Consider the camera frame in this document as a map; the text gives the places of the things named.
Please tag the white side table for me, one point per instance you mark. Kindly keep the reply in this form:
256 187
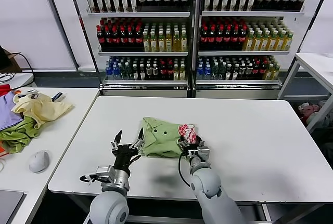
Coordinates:
65 130

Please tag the small patterned cloth piece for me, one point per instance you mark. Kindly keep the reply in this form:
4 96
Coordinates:
33 95

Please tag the white computer mouse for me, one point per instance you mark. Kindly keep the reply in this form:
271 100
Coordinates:
39 161

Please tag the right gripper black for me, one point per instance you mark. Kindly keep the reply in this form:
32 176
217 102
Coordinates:
191 147

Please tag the light green shirt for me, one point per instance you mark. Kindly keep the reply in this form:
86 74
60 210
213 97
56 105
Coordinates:
164 143

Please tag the pink cloth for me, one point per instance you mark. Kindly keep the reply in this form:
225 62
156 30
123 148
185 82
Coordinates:
310 109

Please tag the crumpled green garment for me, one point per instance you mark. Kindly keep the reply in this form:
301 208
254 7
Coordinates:
18 135

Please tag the pale yellow shirt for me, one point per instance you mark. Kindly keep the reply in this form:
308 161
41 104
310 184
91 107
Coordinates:
44 112

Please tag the large white work table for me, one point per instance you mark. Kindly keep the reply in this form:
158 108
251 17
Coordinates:
273 143

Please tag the blue white striped item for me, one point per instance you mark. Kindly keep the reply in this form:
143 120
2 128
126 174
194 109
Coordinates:
57 97

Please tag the small dark drink bottle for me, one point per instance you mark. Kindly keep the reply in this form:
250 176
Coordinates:
148 73
142 73
229 73
155 73
135 73
242 73
249 73
235 73

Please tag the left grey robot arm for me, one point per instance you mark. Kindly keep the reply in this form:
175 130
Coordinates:
109 208

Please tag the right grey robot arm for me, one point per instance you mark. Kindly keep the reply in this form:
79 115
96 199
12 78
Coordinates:
208 182

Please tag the red cloth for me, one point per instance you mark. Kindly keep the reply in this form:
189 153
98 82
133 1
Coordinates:
4 90

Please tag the yellow juice bottle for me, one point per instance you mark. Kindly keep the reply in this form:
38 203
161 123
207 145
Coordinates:
257 43
168 43
249 43
176 43
288 43
184 43
272 43
153 43
264 43
280 43
146 43
161 43

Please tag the small cola bottle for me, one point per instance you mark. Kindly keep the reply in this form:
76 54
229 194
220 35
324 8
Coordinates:
169 73
256 73
263 73
163 73

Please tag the small white desk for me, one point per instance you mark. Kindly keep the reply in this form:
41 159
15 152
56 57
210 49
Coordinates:
23 79

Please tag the small green water bottle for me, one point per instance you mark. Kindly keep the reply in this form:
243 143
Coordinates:
128 73
122 73
222 73
215 73

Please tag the white grey cloth pile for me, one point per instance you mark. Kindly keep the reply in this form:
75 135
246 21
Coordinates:
316 118

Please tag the white cabinet shelf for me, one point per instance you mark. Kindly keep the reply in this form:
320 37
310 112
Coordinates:
239 82
145 83
138 15
143 54
244 53
252 14

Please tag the orange item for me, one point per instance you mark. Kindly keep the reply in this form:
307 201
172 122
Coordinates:
2 151

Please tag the small yellow drink bottle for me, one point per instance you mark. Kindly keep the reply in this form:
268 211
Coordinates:
183 73
269 73
176 73
275 73

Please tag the small blue water bottle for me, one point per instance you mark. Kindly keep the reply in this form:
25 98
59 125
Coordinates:
116 73
199 73
207 73
108 73

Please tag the cardboard box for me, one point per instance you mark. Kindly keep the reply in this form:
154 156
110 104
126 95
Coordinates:
15 63

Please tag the red cap cola bottle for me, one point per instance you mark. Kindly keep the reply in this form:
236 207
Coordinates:
116 39
124 39
212 38
204 38
108 39
131 39
101 39
243 38
235 38
138 39
227 38
219 38

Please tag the black monitor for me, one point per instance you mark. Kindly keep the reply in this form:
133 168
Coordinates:
4 60

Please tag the beverage display cabinet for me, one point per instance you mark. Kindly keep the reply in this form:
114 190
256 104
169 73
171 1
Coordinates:
145 90
234 91

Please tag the grey laptop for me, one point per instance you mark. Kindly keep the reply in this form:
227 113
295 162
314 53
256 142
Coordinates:
10 205

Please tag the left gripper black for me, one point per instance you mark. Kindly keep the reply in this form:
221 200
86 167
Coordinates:
125 153

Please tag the purple cloth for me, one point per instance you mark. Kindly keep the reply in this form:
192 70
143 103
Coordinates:
7 115

